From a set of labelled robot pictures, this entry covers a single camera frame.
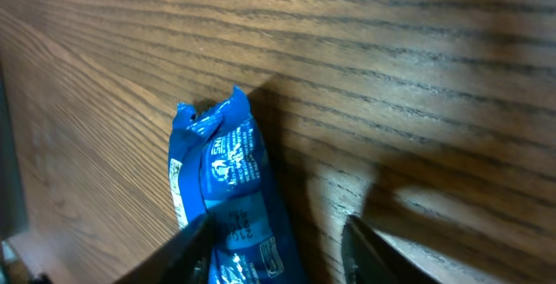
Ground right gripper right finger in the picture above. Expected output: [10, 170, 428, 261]
[341, 215, 439, 284]

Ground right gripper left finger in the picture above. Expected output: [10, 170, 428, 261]
[116, 213, 213, 284]

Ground blue snack packet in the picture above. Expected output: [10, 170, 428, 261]
[168, 88, 308, 284]

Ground grey plastic shopping basket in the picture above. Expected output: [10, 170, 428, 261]
[1, 71, 28, 241]

